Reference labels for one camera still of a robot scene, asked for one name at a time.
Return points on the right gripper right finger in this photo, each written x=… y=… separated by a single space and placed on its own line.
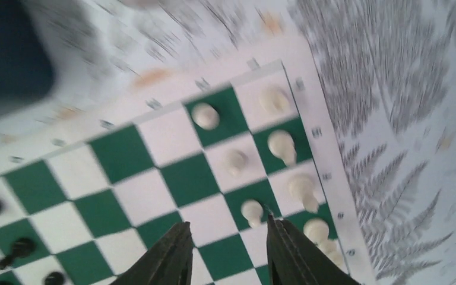
x=294 y=259

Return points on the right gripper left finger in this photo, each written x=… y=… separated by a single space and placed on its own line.
x=168 y=261

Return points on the white chess piece gripped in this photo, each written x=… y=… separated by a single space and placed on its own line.
x=301 y=187

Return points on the white pawn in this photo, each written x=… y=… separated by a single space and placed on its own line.
x=205 y=116

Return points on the white queen chess piece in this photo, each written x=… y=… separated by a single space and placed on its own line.
x=330 y=249

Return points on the green white chess board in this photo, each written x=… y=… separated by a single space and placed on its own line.
x=102 y=188

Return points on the black chess pieces row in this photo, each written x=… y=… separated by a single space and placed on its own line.
x=24 y=258

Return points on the white rook chess piece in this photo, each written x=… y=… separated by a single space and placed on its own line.
x=274 y=100

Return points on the floral patterned table mat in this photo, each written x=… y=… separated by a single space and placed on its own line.
x=387 y=70

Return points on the blue square tray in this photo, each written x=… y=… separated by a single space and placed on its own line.
x=27 y=74

